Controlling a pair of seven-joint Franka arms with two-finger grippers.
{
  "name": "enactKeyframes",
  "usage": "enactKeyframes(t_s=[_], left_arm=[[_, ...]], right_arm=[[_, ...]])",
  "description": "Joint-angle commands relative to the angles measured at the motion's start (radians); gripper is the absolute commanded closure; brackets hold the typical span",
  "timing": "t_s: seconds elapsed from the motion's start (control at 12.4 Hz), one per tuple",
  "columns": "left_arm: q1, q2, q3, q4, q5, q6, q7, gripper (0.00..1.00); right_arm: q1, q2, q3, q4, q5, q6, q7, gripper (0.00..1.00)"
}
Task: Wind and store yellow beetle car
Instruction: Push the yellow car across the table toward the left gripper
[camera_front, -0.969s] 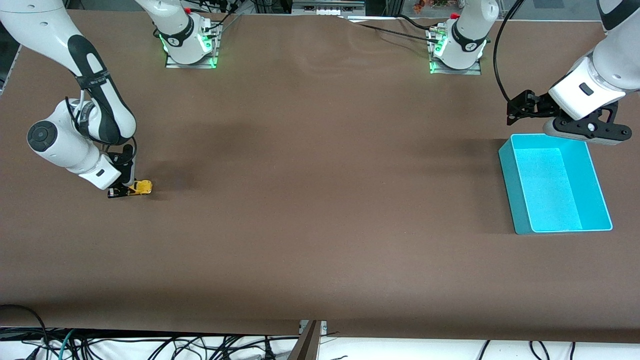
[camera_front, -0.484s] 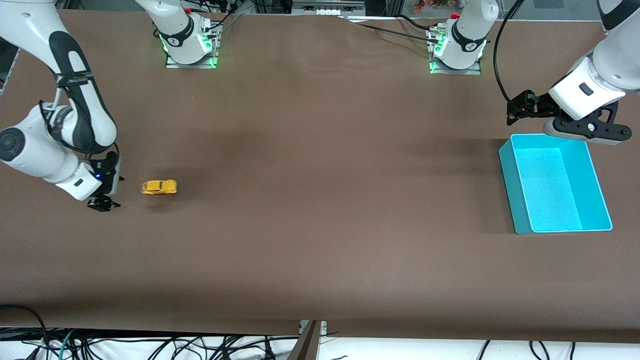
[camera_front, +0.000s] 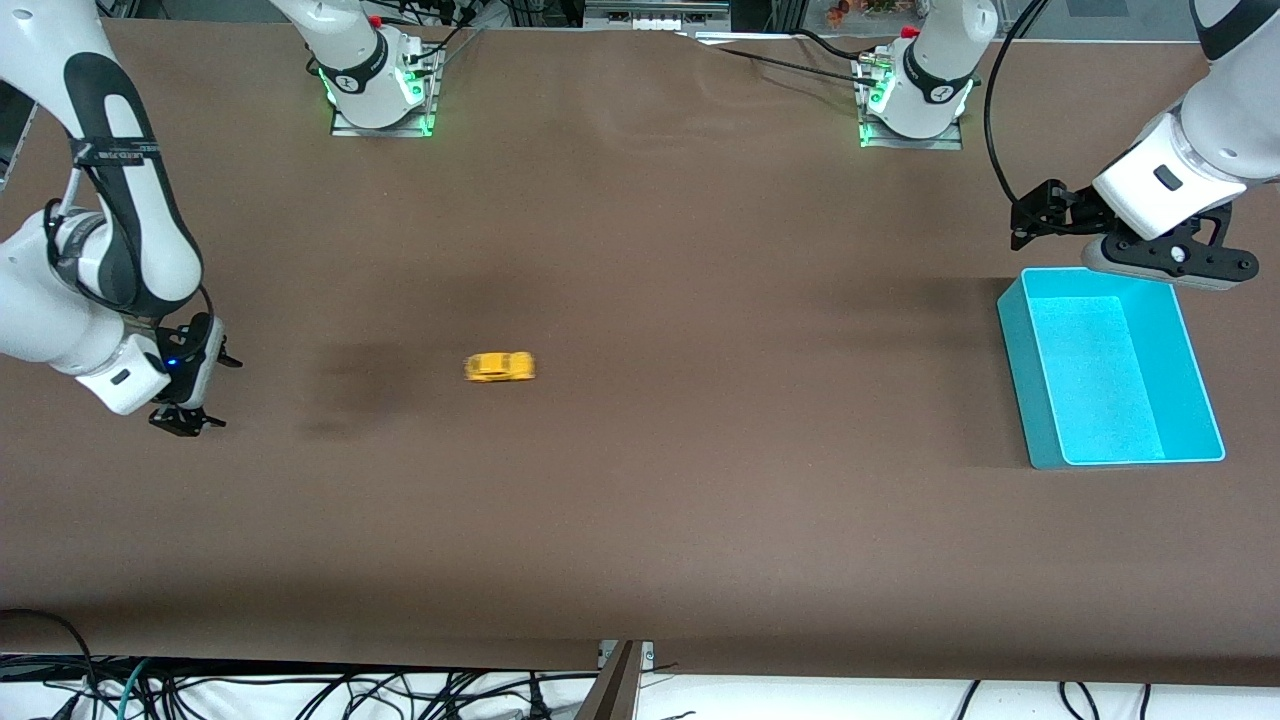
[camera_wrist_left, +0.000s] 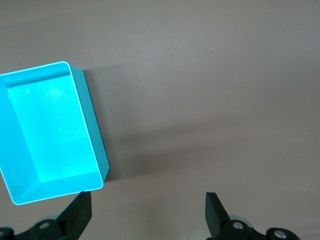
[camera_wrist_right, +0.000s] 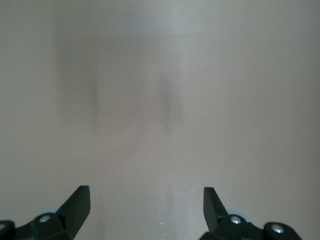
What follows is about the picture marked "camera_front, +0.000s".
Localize yellow beetle toy car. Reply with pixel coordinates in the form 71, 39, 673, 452
464, 351, 537, 384

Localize teal plastic bin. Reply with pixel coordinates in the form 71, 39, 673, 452
996, 266, 1227, 471

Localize orange plastic items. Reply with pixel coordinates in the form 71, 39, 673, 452
825, 0, 901, 26

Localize brown table cover sheet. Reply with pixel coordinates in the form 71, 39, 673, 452
0, 18, 1280, 687

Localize white power strip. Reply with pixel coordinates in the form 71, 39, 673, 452
585, 0, 731, 31

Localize dark metal table brace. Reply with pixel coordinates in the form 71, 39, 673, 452
573, 640, 641, 720

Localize black looped floor cable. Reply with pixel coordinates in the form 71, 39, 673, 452
0, 608, 98, 720

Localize short black table cable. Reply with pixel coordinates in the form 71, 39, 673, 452
795, 28, 881, 66

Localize teal floor cable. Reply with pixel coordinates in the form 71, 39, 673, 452
115, 657, 153, 720

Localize long black table cable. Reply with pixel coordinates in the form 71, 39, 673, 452
680, 33, 886, 93

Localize black base connector cables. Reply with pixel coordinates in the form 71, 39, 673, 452
395, 0, 491, 66

